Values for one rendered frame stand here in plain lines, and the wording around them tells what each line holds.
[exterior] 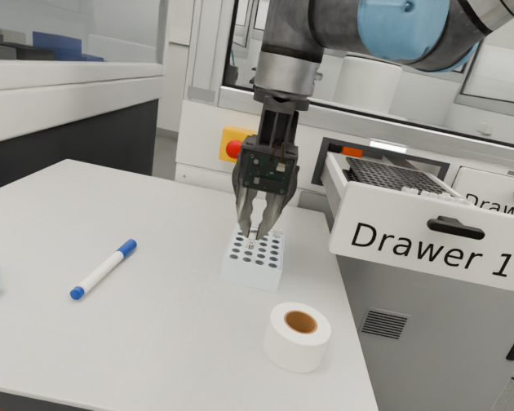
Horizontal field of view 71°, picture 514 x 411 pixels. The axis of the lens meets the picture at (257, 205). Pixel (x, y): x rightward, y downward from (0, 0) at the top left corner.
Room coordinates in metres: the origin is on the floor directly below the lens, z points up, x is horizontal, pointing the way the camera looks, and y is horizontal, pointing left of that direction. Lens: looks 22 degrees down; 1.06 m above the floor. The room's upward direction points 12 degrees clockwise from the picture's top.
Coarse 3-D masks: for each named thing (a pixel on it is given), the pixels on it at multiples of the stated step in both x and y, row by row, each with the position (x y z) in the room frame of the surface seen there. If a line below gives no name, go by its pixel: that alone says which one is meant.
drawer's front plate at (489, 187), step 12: (468, 168) 0.81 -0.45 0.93; (456, 180) 0.81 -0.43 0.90; (468, 180) 0.80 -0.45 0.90; (480, 180) 0.80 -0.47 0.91; (492, 180) 0.80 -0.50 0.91; (504, 180) 0.80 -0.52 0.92; (468, 192) 0.80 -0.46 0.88; (480, 192) 0.80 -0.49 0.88; (492, 192) 0.80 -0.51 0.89; (504, 192) 0.80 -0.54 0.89; (480, 204) 0.80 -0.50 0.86; (504, 204) 0.80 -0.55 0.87
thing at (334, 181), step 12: (336, 156) 0.83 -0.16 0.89; (348, 156) 0.84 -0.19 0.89; (324, 168) 0.80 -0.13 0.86; (336, 168) 0.69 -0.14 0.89; (348, 168) 0.83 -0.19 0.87; (324, 180) 0.75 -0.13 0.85; (336, 180) 0.65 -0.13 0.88; (336, 192) 0.61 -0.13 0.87; (456, 192) 0.70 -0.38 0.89; (336, 204) 0.58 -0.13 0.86
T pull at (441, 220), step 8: (440, 216) 0.47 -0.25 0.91; (432, 224) 0.44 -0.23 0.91; (440, 224) 0.44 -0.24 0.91; (448, 224) 0.44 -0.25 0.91; (456, 224) 0.45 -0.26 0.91; (448, 232) 0.44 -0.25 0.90; (456, 232) 0.44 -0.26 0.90; (464, 232) 0.44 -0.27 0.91; (472, 232) 0.44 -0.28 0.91; (480, 232) 0.44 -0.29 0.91
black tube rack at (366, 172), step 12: (360, 168) 0.71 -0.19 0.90; (372, 168) 0.74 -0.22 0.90; (384, 168) 0.76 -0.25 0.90; (396, 168) 0.79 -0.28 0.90; (348, 180) 0.71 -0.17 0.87; (360, 180) 0.63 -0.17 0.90; (372, 180) 0.63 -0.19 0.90; (384, 180) 0.66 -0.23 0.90; (396, 180) 0.68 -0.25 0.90; (408, 180) 0.69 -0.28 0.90; (420, 180) 0.72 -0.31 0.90; (432, 180) 0.74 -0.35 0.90; (420, 192) 0.62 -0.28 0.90
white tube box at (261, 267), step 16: (240, 240) 0.51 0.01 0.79; (256, 240) 0.51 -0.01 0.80; (272, 240) 0.53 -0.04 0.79; (224, 256) 0.44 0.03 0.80; (240, 256) 0.45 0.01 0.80; (256, 256) 0.46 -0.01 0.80; (272, 256) 0.47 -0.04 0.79; (224, 272) 0.44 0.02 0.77; (240, 272) 0.43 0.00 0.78; (256, 272) 0.43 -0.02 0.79; (272, 272) 0.43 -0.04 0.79; (256, 288) 0.43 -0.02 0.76; (272, 288) 0.43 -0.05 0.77
